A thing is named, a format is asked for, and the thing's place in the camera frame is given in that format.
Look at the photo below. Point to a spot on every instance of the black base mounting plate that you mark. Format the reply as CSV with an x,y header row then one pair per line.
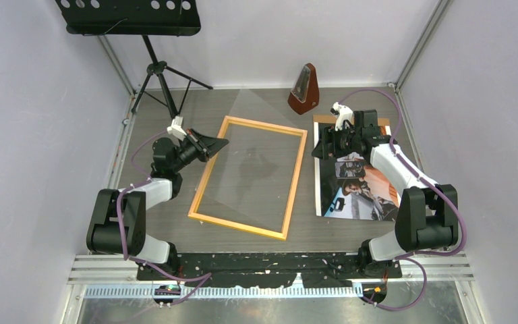
x,y
269,269

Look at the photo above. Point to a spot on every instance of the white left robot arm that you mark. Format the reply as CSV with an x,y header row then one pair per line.
x,y
118,221

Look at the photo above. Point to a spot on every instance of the brown metronome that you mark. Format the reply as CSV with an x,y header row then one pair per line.
x,y
305,94

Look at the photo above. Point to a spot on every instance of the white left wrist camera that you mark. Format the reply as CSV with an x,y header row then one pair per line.
x,y
176,128

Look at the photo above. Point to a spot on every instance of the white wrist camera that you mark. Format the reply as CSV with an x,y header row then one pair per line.
x,y
176,128
343,114

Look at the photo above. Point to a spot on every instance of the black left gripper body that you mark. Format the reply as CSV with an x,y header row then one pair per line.
x,y
191,150

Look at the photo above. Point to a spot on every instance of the brown backing board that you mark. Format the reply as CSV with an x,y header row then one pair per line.
x,y
330,119

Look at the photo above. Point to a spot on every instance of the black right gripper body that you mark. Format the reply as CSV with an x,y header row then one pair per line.
x,y
345,142

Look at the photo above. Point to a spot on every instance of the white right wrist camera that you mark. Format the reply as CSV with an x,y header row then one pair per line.
x,y
343,114

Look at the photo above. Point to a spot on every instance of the printed photo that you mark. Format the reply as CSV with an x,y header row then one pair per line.
x,y
349,188

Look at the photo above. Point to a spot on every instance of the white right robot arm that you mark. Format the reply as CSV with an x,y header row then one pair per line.
x,y
426,219

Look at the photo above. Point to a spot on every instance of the black music stand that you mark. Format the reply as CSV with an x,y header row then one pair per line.
x,y
144,18

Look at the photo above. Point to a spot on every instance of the yellow wooden picture frame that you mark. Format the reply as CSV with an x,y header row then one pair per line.
x,y
260,125

